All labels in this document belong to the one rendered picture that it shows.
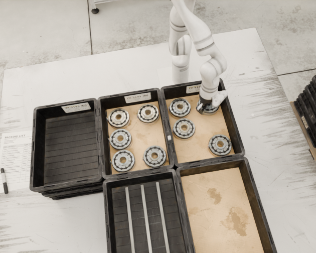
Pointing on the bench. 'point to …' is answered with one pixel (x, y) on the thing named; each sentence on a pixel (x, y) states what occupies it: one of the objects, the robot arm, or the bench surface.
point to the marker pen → (4, 181)
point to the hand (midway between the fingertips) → (204, 108)
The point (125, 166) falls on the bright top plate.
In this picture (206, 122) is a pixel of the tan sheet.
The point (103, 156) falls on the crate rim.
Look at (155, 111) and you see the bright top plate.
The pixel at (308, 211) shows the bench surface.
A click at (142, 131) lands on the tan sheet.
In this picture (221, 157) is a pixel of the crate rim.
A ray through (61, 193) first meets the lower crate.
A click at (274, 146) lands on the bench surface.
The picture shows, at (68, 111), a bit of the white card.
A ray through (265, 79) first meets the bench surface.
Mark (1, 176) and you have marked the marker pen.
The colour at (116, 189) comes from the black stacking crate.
